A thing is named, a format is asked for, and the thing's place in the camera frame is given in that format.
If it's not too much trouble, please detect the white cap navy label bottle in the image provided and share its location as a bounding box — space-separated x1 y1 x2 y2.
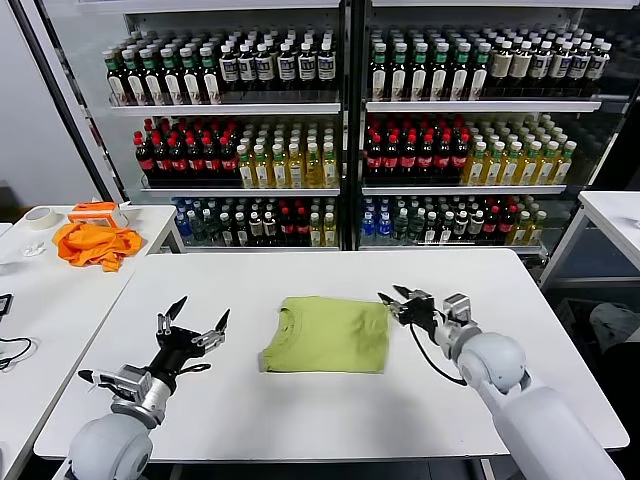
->
316 42 336 94
237 43 258 94
277 42 297 94
584 44 611 94
297 42 317 94
567 43 591 92
219 43 240 94
528 42 552 91
547 43 571 91
255 43 275 94

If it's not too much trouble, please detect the orange white carton box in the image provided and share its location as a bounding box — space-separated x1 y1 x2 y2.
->
67 201 132 230

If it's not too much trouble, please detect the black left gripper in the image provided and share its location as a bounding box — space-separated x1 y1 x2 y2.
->
149 295 232 386

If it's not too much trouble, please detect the white table grey frame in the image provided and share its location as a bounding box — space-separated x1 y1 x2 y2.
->
537 191 640 292

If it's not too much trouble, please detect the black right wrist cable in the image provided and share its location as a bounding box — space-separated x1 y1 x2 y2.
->
407 323 469 386

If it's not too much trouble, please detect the lime green t-shirt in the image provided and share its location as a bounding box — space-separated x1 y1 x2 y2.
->
257 295 391 375

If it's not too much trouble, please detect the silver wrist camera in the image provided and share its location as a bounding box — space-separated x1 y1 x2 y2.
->
99 364 154 401
442 294 472 326

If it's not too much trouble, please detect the orange crumpled cloth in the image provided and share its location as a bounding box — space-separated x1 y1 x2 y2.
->
52 222 145 274

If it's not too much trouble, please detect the grey plastic bag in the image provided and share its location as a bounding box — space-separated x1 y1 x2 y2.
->
587 302 640 359

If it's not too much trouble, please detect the white side table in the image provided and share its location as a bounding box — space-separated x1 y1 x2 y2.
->
0 204 186 281

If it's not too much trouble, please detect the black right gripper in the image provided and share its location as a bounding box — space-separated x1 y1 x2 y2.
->
378 285 444 331

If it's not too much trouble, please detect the black framed glass door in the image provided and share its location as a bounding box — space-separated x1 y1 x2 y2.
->
9 0 132 206

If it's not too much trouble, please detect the green cap dark tea bottle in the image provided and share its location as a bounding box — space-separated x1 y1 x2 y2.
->
122 49 146 107
408 43 429 104
428 43 450 104
179 47 202 107
103 49 129 107
369 43 389 104
198 47 222 106
159 48 184 107
467 43 492 104
389 43 409 104
448 43 471 104
140 48 165 107

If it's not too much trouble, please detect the white cap beige label bottle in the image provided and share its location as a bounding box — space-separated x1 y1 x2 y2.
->
488 42 512 91
508 42 532 91

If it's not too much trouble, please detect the thin black table cable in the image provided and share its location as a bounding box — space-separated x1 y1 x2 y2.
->
0 337 35 372

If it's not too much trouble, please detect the beige masking tape roll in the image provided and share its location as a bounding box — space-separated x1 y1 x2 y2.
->
23 207 59 232

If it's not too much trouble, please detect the red cap cola bottle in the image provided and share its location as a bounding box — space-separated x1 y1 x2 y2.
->
449 133 470 181
432 134 453 182
398 134 418 182
220 136 239 182
186 137 205 184
381 134 401 182
133 137 155 184
152 137 172 184
364 134 384 182
203 136 222 184
169 137 189 184
415 134 435 182
498 207 516 244
277 208 295 247
482 207 500 244
293 208 310 247

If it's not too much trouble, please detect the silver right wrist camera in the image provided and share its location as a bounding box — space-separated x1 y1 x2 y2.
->
442 294 472 326

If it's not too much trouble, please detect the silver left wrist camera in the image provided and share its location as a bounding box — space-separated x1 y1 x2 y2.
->
99 364 154 401

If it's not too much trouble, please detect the drinks cabinet with shelves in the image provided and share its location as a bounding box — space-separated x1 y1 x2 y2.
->
74 0 352 254
349 0 640 257

